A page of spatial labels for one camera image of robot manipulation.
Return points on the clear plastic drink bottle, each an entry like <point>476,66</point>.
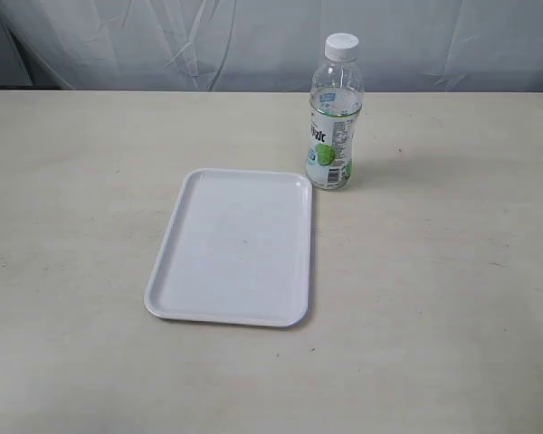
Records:
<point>336,100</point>

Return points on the white rectangular plastic tray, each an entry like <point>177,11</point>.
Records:
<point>237,250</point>

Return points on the white fabric backdrop curtain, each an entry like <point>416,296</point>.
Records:
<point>269,45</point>

